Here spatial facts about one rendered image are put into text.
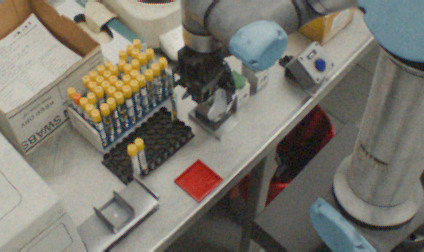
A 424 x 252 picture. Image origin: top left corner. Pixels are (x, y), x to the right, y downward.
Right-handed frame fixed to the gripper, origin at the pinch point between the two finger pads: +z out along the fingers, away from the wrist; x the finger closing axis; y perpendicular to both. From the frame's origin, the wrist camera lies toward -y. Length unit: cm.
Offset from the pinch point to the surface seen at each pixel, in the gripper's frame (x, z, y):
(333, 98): -8, 94, -88
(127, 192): 0.6, 2.1, 24.6
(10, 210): 3, -24, 45
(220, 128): 3.0, 4.8, 1.3
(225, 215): -9, 94, -18
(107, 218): 1.7, 2.2, 30.8
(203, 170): 6.4, 5.9, 10.2
